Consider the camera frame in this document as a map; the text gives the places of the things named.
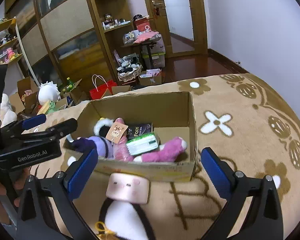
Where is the toy display shelf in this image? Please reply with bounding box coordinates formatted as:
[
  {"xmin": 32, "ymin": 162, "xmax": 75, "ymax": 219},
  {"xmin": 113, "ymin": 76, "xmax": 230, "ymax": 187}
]
[{"xmin": 0, "ymin": 17, "xmax": 23, "ymax": 66}]

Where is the green tissue pack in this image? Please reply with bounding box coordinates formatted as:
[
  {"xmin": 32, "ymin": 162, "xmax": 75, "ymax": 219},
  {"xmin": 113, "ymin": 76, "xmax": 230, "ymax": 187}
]
[{"xmin": 126, "ymin": 132, "xmax": 160, "ymax": 156}]

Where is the wooden wardrobe cabinet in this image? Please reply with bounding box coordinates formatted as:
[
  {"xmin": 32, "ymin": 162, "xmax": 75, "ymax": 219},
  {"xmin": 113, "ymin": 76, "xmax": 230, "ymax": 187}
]
[{"xmin": 4, "ymin": 0, "xmax": 130, "ymax": 91}]

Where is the small cluttered table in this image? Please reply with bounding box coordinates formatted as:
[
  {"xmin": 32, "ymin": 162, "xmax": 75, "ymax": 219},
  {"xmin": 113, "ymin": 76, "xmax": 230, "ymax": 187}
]
[{"xmin": 121, "ymin": 30, "xmax": 162, "ymax": 69}]

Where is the white spiky-hair plush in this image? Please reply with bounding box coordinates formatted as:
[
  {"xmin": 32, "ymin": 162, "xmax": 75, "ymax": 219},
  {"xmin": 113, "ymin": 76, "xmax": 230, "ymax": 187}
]
[{"xmin": 38, "ymin": 81, "xmax": 61, "ymax": 106}]

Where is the pink pig cube plush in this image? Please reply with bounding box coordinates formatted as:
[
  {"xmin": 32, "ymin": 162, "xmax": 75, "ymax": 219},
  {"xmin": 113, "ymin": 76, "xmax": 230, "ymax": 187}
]
[{"xmin": 106, "ymin": 173, "xmax": 150, "ymax": 205}]

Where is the yellow plush toy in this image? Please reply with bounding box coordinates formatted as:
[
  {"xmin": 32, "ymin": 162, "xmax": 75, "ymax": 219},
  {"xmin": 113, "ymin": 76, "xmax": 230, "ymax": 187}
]
[{"xmin": 95, "ymin": 221, "xmax": 119, "ymax": 240}]

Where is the green glass bottle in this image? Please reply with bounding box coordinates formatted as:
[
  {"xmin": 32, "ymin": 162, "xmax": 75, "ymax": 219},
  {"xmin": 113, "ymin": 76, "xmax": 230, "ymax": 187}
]
[{"xmin": 66, "ymin": 77, "xmax": 74, "ymax": 91}]

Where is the small black white plush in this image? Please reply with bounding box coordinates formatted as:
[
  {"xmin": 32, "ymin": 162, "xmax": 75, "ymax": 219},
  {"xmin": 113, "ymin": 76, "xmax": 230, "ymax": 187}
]
[{"xmin": 93, "ymin": 118, "xmax": 128, "ymax": 144}]

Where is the pink cloth on table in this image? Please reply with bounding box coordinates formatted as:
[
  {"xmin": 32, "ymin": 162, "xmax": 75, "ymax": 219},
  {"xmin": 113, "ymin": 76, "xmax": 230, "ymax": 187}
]
[{"xmin": 134, "ymin": 31, "xmax": 161, "ymax": 44}]

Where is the wooden door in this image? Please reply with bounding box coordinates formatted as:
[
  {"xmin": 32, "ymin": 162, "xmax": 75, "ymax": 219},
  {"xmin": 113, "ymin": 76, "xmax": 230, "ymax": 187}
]
[{"xmin": 145, "ymin": 0, "xmax": 207, "ymax": 58}]

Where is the black white penguin plush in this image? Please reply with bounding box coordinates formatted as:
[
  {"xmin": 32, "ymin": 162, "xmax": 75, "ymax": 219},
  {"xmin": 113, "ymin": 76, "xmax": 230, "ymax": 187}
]
[{"xmin": 98, "ymin": 198, "xmax": 156, "ymax": 239}]

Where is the green frog burger plush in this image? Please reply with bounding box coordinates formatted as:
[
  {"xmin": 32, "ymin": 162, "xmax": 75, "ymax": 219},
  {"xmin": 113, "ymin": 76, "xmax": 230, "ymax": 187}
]
[{"xmin": 37, "ymin": 101, "xmax": 58, "ymax": 115}]

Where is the beige floral blanket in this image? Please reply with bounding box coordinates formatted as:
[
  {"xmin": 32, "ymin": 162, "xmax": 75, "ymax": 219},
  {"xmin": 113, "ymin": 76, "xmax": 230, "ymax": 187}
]
[{"xmin": 36, "ymin": 74, "xmax": 300, "ymax": 239}]

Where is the white cat plush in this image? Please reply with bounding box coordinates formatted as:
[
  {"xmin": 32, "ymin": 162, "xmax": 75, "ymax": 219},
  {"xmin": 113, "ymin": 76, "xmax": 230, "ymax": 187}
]
[{"xmin": 0, "ymin": 93, "xmax": 17, "ymax": 128}]

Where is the open cardboard box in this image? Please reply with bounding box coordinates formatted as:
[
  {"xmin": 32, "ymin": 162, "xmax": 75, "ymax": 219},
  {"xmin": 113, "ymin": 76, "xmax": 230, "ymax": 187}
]
[{"xmin": 64, "ymin": 92, "xmax": 198, "ymax": 182}]

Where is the red paper bag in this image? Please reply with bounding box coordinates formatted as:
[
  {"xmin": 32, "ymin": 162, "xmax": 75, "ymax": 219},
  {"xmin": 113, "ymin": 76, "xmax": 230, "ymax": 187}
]
[{"xmin": 89, "ymin": 74, "xmax": 117, "ymax": 100}]

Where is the clear storage bin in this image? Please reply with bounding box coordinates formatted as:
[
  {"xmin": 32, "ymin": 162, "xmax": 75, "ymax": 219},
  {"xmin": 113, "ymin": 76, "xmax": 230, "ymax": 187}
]
[{"xmin": 142, "ymin": 38, "xmax": 166, "ymax": 69}]

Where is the small cardboard box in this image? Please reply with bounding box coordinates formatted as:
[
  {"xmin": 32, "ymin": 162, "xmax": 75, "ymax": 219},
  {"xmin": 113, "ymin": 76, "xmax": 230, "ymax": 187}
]
[{"xmin": 139, "ymin": 68, "xmax": 162, "ymax": 86}]

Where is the purple-haired plush doll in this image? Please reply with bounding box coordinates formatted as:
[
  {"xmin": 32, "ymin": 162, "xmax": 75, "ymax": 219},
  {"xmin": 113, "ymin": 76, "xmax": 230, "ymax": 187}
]
[{"xmin": 70, "ymin": 136, "xmax": 114, "ymax": 159}]

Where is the pink white plush toy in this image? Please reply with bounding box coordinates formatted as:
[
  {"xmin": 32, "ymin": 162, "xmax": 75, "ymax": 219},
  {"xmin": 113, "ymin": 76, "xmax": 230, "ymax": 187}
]
[{"xmin": 113, "ymin": 117, "xmax": 188, "ymax": 163}]

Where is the black Face tissue pack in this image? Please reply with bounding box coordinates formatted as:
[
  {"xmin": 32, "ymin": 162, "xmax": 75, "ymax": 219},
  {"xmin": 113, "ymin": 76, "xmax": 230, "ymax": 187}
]
[{"xmin": 127, "ymin": 123, "xmax": 153, "ymax": 140}]

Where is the brown floor cardboard box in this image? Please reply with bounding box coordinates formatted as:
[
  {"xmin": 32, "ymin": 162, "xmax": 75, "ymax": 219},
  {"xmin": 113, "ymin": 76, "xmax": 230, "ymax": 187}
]
[{"xmin": 9, "ymin": 77, "xmax": 38, "ymax": 114}]

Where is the basket with zebra plush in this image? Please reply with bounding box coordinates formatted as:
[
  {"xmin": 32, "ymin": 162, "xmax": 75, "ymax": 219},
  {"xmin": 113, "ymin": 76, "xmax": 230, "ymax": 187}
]
[{"xmin": 117, "ymin": 53, "xmax": 142, "ymax": 82}]

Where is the person's left hand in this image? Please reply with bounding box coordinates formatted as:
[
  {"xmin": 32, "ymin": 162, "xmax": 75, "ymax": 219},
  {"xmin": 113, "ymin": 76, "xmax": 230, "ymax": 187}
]
[{"xmin": 0, "ymin": 167, "xmax": 30, "ymax": 207}]

